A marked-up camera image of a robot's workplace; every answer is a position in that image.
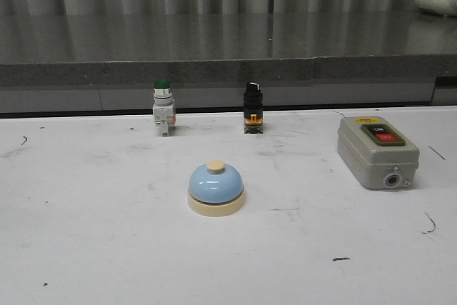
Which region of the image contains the green pilot light switch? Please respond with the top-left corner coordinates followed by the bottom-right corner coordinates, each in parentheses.
top-left (153, 79), bottom-right (176, 136)

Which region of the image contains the grey stone counter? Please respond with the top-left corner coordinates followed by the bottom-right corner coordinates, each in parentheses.
top-left (1, 11), bottom-right (456, 115)

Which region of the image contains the black selector switch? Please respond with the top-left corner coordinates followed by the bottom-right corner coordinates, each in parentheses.
top-left (243, 82), bottom-right (263, 134)

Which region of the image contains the grey on off switch box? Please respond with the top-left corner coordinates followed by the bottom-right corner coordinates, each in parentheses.
top-left (337, 116), bottom-right (420, 189)

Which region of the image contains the blue dome call bell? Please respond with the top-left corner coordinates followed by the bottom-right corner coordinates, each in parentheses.
top-left (188, 159), bottom-right (245, 217)

